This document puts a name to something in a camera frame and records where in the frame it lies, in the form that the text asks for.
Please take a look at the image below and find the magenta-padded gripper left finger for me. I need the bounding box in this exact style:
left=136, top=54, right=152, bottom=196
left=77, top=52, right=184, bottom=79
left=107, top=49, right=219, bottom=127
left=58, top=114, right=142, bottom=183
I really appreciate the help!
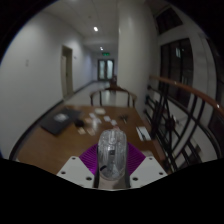
left=56, top=143, right=100, bottom=188

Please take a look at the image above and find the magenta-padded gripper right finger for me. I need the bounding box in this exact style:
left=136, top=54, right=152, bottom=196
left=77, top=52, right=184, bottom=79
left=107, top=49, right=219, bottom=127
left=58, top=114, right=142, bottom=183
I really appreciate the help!
left=125, top=142, right=168, bottom=190

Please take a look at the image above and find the white booklet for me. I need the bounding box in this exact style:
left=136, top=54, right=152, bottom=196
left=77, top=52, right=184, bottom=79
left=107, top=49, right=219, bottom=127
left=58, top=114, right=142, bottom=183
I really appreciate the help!
left=135, top=125, right=152, bottom=142

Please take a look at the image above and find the small black box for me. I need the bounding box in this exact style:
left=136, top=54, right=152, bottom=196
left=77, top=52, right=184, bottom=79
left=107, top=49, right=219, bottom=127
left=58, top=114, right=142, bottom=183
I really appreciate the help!
left=73, top=118, right=85, bottom=128

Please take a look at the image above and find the black closed laptop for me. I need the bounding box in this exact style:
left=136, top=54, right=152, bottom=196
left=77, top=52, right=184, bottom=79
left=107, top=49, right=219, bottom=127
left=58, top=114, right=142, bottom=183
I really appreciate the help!
left=39, top=108, right=82, bottom=136

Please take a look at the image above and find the white paper card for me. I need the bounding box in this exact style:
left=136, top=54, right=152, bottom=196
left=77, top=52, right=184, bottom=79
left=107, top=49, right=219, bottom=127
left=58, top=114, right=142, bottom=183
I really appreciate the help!
left=94, top=107, right=107, bottom=116

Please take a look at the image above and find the wooden armchair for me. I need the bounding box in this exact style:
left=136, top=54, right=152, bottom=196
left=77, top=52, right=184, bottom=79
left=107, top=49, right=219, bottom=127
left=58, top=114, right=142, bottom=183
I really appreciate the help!
left=89, top=85, right=138, bottom=108

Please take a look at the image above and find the black railing with wooden handrail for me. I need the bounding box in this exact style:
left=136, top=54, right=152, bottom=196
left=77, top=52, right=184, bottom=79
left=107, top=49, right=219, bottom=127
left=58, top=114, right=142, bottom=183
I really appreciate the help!
left=143, top=75, right=224, bottom=173

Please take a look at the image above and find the dark framed window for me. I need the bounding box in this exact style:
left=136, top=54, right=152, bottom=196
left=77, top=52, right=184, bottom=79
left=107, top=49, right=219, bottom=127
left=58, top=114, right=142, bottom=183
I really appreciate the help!
left=159, top=37, right=194, bottom=108

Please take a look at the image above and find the glass double door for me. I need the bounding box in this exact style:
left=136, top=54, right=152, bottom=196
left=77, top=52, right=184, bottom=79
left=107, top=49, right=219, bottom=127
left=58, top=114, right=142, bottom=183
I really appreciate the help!
left=97, top=58, right=115, bottom=81

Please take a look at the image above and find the side door in wall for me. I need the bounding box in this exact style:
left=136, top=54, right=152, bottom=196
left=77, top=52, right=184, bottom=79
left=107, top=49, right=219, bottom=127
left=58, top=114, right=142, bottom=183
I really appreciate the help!
left=60, top=45, right=74, bottom=100

